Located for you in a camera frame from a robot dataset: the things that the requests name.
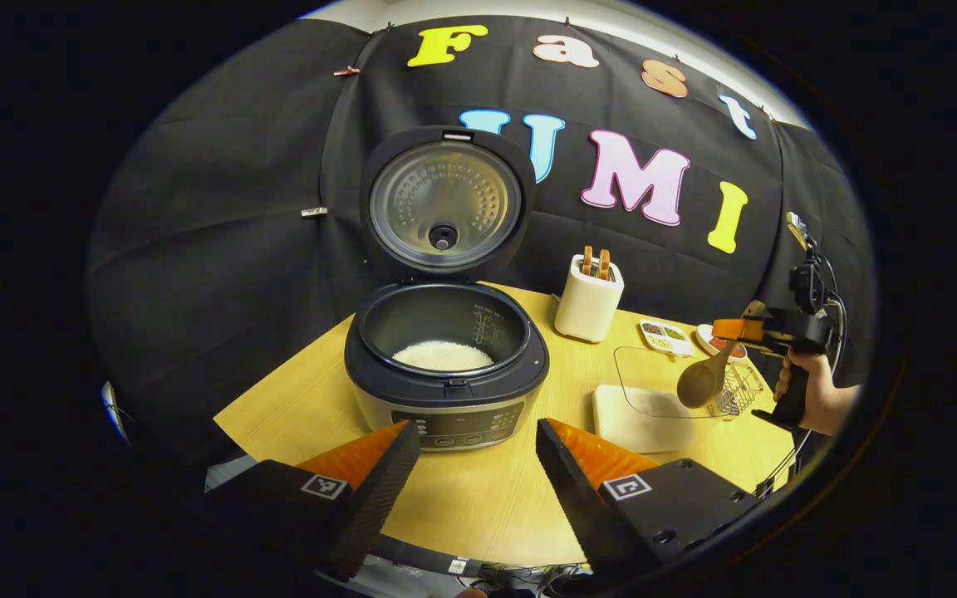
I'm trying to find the black backdrop cloth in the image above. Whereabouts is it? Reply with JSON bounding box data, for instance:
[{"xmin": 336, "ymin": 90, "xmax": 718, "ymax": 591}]
[{"xmin": 84, "ymin": 12, "xmax": 876, "ymax": 499}]

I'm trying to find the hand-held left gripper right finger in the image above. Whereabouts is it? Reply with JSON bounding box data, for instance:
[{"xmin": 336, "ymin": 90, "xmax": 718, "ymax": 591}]
[{"xmin": 535, "ymin": 419, "xmax": 766, "ymax": 584}]

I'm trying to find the dark grey rice cooker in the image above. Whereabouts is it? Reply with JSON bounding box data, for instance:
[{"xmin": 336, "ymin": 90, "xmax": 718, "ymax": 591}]
[{"xmin": 344, "ymin": 125, "xmax": 551, "ymax": 452}]

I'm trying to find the clear plastic container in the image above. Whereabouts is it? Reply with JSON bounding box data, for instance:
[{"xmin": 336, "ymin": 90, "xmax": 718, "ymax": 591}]
[{"xmin": 592, "ymin": 346, "xmax": 724, "ymax": 455}]

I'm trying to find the white rice pile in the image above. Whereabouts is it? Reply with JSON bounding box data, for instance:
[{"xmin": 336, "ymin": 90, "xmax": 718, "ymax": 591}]
[
  {"xmin": 593, "ymin": 384, "xmax": 695, "ymax": 454},
  {"xmin": 392, "ymin": 341, "xmax": 496, "ymax": 372}
]

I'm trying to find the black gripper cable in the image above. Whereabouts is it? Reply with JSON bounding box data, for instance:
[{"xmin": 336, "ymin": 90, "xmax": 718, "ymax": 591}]
[{"xmin": 757, "ymin": 249, "xmax": 849, "ymax": 499}]

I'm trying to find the wooden spoon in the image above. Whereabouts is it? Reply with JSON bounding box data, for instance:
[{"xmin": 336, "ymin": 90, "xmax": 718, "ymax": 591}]
[{"xmin": 676, "ymin": 301, "xmax": 766, "ymax": 409}]

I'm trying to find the metal wire chopstick holder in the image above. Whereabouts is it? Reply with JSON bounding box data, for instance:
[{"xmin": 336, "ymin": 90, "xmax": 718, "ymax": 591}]
[{"xmin": 707, "ymin": 360, "xmax": 766, "ymax": 416}]

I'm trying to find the white toaster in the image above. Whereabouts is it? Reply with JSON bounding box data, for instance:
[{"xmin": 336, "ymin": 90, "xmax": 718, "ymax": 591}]
[{"xmin": 554, "ymin": 253, "xmax": 625, "ymax": 343}]

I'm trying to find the white round plate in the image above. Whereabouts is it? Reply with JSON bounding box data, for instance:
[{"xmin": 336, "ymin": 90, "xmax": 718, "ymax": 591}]
[{"xmin": 694, "ymin": 322, "xmax": 749, "ymax": 362}]

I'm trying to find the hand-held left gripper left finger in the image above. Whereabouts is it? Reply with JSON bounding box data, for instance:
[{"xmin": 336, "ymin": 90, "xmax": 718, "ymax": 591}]
[{"xmin": 204, "ymin": 419, "xmax": 423, "ymax": 582}]

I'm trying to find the white divided bean dish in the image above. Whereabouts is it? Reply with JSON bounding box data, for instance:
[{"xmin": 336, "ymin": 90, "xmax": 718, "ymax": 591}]
[{"xmin": 639, "ymin": 319, "xmax": 695, "ymax": 358}]

